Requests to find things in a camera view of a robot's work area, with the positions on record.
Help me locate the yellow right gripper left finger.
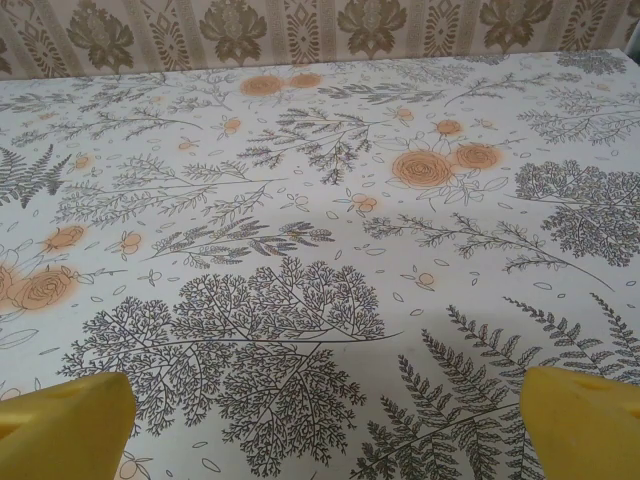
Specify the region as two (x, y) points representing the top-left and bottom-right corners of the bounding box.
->
(0, 372), (135, 480)

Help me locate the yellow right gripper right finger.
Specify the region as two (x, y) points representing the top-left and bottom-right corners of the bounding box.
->
(519, 366), (640, 480)

